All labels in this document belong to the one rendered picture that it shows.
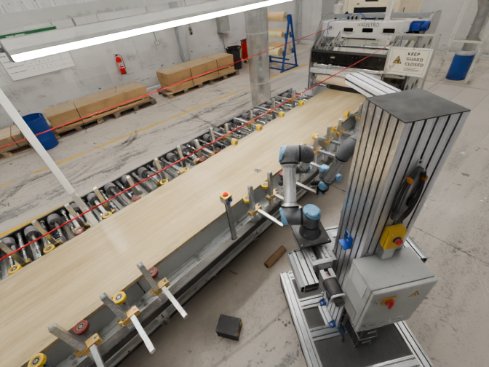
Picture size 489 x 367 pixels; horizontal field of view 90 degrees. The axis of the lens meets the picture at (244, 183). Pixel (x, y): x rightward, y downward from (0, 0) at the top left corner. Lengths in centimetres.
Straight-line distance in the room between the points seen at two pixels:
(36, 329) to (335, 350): 208
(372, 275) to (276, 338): 134
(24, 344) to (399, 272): 221
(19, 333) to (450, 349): 315
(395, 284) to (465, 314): 167
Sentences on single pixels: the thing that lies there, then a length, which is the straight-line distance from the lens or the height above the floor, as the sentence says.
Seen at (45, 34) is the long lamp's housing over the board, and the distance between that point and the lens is 149.
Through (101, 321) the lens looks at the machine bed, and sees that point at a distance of 227.
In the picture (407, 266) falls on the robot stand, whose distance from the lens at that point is 159.
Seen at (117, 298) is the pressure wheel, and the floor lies 90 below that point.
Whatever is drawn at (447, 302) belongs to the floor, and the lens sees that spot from 312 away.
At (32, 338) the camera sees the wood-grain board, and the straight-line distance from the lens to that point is 222.
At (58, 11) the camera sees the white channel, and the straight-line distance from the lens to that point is 151.
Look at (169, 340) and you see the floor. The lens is 276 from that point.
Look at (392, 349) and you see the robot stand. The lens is 249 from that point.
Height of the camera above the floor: 246
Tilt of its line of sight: 39 degrees down
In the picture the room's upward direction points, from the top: 8 degrees counter-clockwise
